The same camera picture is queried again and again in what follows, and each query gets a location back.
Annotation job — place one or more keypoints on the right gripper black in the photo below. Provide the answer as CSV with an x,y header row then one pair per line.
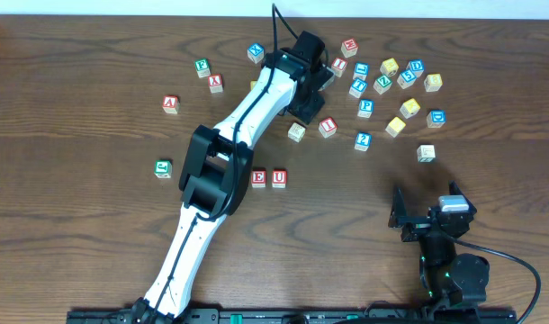
x,y
418,226

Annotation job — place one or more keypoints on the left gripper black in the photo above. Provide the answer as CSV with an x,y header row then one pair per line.
x,y
309,105

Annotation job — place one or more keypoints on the red U block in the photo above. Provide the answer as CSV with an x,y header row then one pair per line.
x,y
279,178

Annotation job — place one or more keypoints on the red E block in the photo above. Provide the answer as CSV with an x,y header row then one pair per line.
x,y
258,178

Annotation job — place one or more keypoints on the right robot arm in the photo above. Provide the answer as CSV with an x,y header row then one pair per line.
x,y
454,281

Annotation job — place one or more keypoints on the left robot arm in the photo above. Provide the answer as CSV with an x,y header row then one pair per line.
x,y
216,171

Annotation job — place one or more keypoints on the red I block lower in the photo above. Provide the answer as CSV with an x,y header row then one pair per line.
x,y
327,127

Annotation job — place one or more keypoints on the red i block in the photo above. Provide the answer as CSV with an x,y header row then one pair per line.
x,y
327,127
338,66

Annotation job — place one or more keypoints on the white K block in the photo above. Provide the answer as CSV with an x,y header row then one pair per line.
x,y
296,132

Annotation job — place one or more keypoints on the white F block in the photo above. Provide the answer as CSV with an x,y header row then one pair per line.
x,y
426,153

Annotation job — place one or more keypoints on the red I block upper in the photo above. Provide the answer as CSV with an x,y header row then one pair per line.
x,y
338,66

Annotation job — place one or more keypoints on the blue T block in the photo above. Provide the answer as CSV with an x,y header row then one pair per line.
x,y
357,88

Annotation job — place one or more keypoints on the blue P block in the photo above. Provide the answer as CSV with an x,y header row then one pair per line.
x,y
365,108

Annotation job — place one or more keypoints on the blue L block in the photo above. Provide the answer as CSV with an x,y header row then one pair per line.
x,y
361,71

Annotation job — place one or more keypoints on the blue 2 block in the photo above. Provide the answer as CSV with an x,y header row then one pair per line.
x,y
363,141

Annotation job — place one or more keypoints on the red H block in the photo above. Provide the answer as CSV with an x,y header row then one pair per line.
x,y
349,48

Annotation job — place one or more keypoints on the green Z block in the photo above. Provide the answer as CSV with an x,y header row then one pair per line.
x,y
382,84

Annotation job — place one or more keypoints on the blue X block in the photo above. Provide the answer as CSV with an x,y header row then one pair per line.
x,y
256,53

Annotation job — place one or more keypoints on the yellow block lower right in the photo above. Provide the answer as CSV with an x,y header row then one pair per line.
x,y
395,127

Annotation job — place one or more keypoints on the blue D block lower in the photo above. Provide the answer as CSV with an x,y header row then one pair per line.
x,y
436,119

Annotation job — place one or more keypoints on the blue d block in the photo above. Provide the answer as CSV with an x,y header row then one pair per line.
x,y
436,119
416,66

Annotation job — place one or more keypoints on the yellow block upper right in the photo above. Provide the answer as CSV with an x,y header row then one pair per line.
x,y
389,67

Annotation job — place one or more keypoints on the yellow block mid right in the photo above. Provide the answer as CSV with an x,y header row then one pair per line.
x,y
409,108

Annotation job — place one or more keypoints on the blue S block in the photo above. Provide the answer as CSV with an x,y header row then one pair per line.
x,y
406,79

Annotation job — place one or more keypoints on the blue D block upper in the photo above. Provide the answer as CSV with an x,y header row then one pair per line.
x,y
416,66

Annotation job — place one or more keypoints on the green F block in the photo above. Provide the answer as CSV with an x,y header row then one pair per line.
x,y
202,67

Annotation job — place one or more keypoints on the yellow block far right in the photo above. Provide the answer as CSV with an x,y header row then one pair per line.
x,y
433,82

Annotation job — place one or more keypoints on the red A block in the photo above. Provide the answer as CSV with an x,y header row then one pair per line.
x,y
171,104

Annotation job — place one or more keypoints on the green J block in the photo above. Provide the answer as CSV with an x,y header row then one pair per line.
x,y
163,169

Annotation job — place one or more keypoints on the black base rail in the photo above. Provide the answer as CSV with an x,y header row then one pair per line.
x,y
379,314

